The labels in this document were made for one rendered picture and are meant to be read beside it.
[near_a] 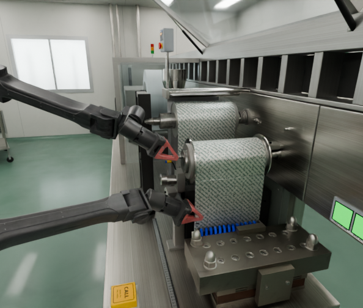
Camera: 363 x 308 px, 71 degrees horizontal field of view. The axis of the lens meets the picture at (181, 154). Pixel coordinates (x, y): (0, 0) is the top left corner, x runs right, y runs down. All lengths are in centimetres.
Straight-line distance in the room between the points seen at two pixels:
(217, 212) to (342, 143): 41
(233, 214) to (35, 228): 58
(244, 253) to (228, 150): 31
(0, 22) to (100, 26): 189
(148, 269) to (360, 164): 69
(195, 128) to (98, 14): 551
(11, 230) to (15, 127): 618
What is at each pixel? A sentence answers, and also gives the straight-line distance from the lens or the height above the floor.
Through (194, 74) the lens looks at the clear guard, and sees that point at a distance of 179.
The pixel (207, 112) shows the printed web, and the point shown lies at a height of 137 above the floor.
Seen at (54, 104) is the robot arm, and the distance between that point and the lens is 84.
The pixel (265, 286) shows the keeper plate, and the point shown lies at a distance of 80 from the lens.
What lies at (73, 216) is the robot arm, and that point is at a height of 121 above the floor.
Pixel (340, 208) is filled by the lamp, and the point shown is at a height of 120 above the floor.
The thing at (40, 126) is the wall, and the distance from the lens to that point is 662.
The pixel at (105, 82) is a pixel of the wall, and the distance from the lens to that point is 626.
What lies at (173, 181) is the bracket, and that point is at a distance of 86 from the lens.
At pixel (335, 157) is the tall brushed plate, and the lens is 76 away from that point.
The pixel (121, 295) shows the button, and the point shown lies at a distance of 84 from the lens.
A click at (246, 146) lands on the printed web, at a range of 84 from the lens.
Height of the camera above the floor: 153
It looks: 19 degrees down
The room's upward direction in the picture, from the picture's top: straight up
